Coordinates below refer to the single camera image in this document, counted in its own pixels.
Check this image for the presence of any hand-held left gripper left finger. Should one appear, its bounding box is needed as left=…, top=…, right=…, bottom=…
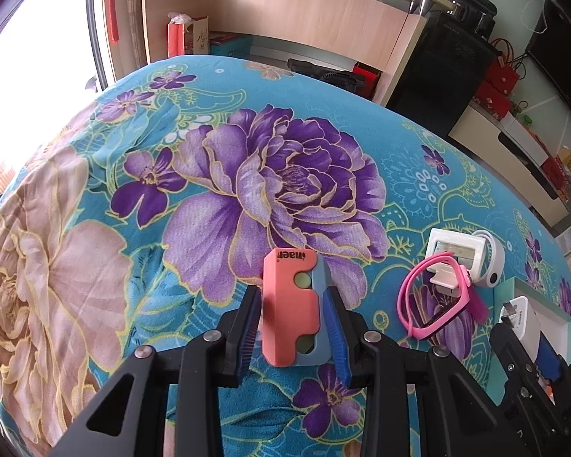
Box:
left=52, top=286, right=265, bottom=457

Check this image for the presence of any red and beige gift bag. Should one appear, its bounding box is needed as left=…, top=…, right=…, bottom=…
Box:
left=166, top=11, right=210, bottom=58

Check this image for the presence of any black coffee machine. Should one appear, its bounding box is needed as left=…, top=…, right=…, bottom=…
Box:
left=445, top=0, right=498, bottom=34

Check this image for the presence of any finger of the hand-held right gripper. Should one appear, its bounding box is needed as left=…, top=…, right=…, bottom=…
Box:
left=533, top=336, right=571, bottom=391
left=489, top=324, right=542, bottom=405

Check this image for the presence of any black television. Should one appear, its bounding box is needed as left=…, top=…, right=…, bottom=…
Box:
left=528, top=0, right=571, bottom=144

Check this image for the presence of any red hanging ornament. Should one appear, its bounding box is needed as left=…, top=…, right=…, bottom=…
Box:
left=102, top=0, right=123, bottom=45

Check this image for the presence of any white flat box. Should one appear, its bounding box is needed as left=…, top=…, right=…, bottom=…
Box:
left=502, top=114, right=553, bottom=168

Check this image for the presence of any small red box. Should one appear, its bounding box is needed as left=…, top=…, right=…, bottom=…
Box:
left=352, top=62, right=382, bottom=102

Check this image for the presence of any black slatted appliance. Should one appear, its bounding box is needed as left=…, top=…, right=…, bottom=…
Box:
left=288, top=58, right=363, bottom=92

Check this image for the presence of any black cabinet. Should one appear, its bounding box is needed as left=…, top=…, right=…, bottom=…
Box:
left=385, top=12, right=499, bottom=125

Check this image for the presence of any pink wristband watch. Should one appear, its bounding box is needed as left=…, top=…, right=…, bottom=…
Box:
left=397, top=254, right=472, bottom=340

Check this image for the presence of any cream rectangular plastic frame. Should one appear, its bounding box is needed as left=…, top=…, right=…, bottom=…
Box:
left=426, top=227, right=487, bottom=298

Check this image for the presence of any red flat box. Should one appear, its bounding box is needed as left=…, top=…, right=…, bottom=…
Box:
left=540, top=157, right=571, bottom=201

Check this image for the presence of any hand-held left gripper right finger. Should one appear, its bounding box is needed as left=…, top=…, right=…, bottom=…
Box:
left=321, top=286, right=519, bottom=457

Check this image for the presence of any white tray with green rim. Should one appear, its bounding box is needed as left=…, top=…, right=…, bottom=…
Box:
left=492, top=278, right=571, bottom=372

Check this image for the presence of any white ring-shaped device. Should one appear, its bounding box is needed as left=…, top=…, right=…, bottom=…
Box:
left=471, top=229, right=506, bottom=289

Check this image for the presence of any pink and blue card case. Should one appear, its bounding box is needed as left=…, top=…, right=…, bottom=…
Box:
left=262, top=249, right=332, bottom=368

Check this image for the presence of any teal floral blanket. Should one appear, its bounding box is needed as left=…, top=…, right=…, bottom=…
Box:
left=0, top=54, right=571, bottom=457

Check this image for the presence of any blue cardboard box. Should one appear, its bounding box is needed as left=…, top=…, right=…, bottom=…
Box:
left=208, top=33, right=253, bottom=56

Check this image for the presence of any white television stand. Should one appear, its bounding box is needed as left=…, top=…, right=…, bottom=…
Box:
left=450, top=105, right=571, bottom=228

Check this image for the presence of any white charger plug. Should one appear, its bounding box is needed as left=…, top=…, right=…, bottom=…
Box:
left=501, top=296, right=544, bottom=361

